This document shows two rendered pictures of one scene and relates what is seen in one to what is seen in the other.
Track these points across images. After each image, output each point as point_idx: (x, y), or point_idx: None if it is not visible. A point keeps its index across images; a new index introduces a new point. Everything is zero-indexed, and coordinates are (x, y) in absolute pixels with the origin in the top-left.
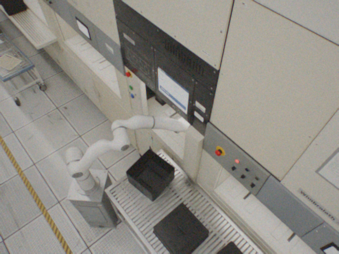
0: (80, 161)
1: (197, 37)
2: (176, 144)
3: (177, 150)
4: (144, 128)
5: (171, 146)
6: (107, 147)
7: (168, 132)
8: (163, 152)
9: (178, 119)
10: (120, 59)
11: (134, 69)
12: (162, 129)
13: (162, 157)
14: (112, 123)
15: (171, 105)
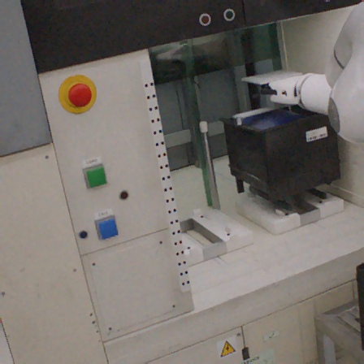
0: None
1: None
2: (325, 246)
3: (352, 244)
4: (201, 357)
5: (332, 253)
6: None
7: (266, 261)
8: (330, 311)
9: (322, 83)
10: (21, 50)
11: (118, 16)
12: (249, 273)
13: (353, 314)
14: (353, 94)
15: (317, 2)
